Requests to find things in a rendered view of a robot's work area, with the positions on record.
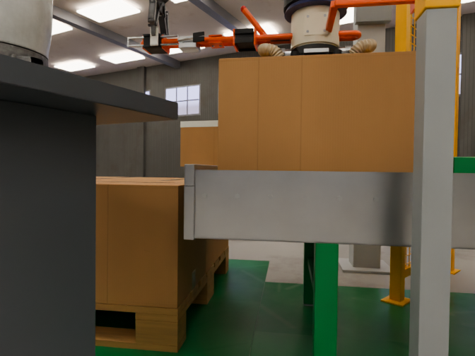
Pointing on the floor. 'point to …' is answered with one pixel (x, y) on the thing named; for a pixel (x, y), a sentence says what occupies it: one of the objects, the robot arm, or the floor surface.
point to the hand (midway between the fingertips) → (158, 42)
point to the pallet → (159, 318)
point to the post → (432, 176)
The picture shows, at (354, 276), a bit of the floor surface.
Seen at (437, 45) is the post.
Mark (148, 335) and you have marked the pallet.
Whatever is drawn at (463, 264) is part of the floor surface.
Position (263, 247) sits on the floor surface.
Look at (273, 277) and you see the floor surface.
